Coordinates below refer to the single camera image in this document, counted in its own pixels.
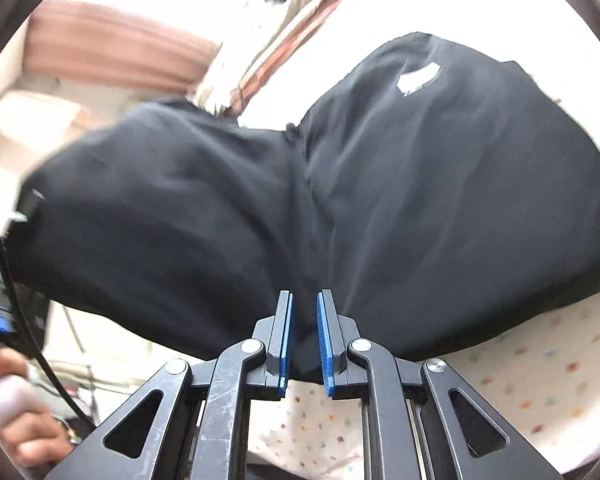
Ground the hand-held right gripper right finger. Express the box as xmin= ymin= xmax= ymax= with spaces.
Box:
xmin=316 ymin=289 xmax=563 ymax=480

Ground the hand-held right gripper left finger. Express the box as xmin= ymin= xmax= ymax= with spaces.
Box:
xmin=45 ymin=290 xmax=295 ymax=480

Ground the black garment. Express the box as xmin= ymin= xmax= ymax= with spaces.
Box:
xmin=7 ymin=32 xmax=600 ymax=383

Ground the person's left hand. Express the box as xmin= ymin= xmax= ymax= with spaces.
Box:
xmin=0 ymin=347 xmax=75 ymax=467

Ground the pink curtain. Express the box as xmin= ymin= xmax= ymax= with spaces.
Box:
xmin=25 ymin=0 xmax=222 ymax=97

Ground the beige duvet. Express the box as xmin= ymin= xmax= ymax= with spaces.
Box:
xmin=195 ymin=0 xmax=343 ymax=111

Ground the orange-brown blanket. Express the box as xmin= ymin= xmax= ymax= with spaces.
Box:
xmin=230 ymin=0 xmax=398 ymax=113

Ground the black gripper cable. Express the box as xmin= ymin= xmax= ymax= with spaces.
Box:
xmin=0 ymin=199 xmax=97 ymax=433

